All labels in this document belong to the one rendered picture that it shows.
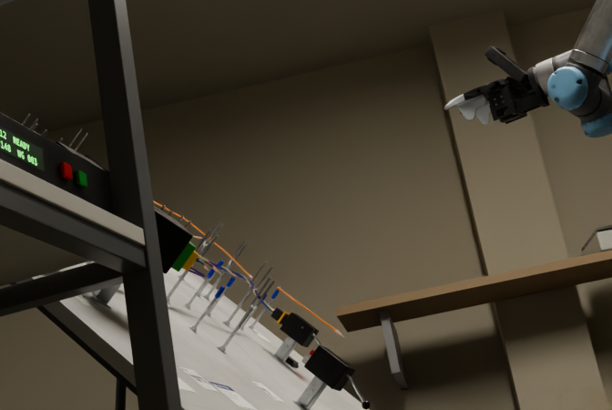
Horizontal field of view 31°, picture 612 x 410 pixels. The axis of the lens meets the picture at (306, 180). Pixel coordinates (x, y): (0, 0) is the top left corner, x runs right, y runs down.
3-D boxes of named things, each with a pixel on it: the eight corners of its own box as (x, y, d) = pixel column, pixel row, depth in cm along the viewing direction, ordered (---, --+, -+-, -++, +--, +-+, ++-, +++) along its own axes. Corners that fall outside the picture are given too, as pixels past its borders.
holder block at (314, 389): (341, 441, 173) (377, 389, 174) (283, 394, 178) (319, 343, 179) (349, 442, 177) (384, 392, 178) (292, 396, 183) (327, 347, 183)
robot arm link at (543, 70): (547, 54, 230) (561, 60, 236) (528, 63, 232) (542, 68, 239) (558, 87, 228) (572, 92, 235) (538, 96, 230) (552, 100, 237)
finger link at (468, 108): (449, 126, 237) (490, 113, 236) (441, 100, 238) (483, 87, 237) (450, 128, 240) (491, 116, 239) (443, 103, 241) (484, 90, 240)
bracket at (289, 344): (280, 362, 211) (294, 341, 211) (270, 354, 212) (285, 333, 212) (286, 363, 215) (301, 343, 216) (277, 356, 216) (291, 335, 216)
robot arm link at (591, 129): (572, 131, 220) (558, 81, 224) (592, 143, 229) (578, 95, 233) (609, 117, 216) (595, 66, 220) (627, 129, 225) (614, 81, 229)
